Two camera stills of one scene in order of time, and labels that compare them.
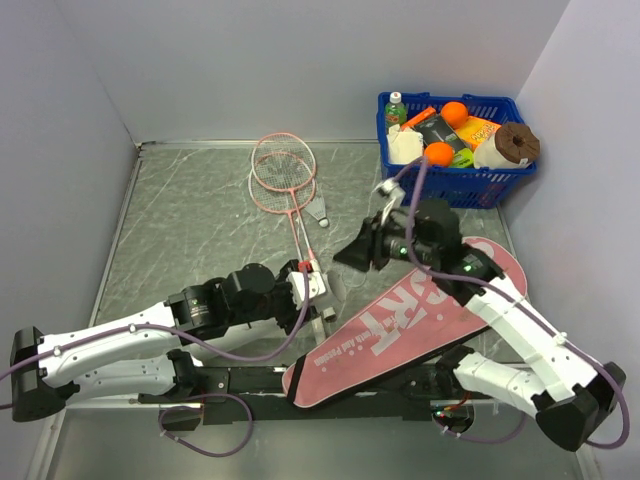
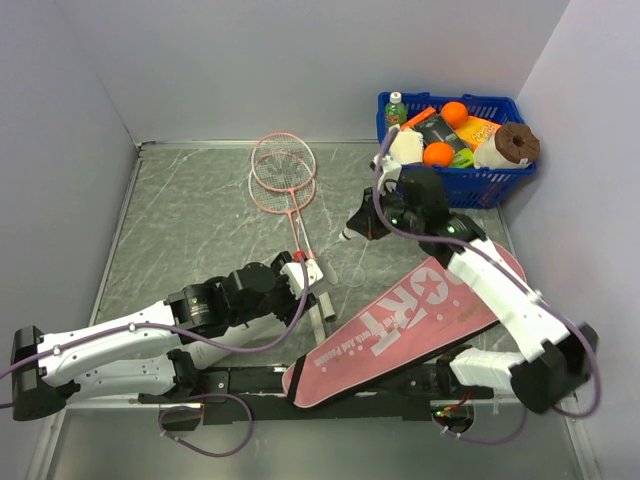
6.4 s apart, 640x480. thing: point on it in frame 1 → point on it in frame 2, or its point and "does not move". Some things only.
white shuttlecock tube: x=336 y=293 → x=328 y=272
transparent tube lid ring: x=354 y=278 does not move
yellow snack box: x=475 y=131 does not move
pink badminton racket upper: x=286 y=161 does not move
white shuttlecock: x=317 y=209 → x=346 y=234
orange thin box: x=420 y=117 does not move
